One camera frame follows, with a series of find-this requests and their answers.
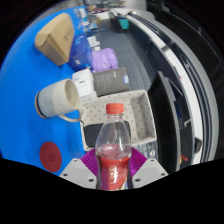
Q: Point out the yellow multimeter with leads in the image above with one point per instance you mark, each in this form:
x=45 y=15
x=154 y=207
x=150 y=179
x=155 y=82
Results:
x=184 y=157

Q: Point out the small white box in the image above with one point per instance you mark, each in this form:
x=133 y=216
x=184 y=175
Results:
x=93 y=43

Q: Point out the clear red-capped drink bottle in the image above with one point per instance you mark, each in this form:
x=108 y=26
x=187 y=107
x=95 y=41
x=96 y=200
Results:
x=113 y=156

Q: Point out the white carton box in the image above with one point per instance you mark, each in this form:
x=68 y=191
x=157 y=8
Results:
x=83 y=81

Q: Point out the grey small-parts drawer cabinet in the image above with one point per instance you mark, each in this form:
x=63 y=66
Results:
x=151 y=151

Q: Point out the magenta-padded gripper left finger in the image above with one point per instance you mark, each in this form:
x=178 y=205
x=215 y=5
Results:
x=75 y=171

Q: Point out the white perforated storage tray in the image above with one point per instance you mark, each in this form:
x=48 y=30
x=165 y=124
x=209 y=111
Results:
x=140 y=113

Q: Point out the brown cardboard box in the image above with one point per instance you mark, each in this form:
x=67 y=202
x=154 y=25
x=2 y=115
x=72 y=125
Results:
x=55 y=36

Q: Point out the black rectangular device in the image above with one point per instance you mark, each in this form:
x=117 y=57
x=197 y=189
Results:
x=90 y=135

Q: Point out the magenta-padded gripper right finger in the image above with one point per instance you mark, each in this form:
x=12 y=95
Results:
x=150 y=171

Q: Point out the dark grey shelf board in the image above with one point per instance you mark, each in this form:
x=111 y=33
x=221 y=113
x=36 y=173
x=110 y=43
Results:
x=190 y=110
x=163 y=126

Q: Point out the dark grey upright box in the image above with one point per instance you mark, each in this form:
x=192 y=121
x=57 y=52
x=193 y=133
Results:
x=110 y=81

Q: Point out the black rounded object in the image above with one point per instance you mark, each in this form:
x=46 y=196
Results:
x=198 y=146

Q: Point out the cream ceramic mug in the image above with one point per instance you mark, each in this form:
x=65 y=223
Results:
x=55 y=100

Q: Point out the blue carton box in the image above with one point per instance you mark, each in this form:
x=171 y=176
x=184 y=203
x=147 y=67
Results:
x=80 y=55

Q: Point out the purple plastic bag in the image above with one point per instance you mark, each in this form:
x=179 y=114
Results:
x=105 y=60

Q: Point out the flat round red coaster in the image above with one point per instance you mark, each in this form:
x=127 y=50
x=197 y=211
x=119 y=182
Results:
x=50 y=156

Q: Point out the grey pegboard panel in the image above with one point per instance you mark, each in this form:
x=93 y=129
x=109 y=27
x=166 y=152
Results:
x=133 y=56

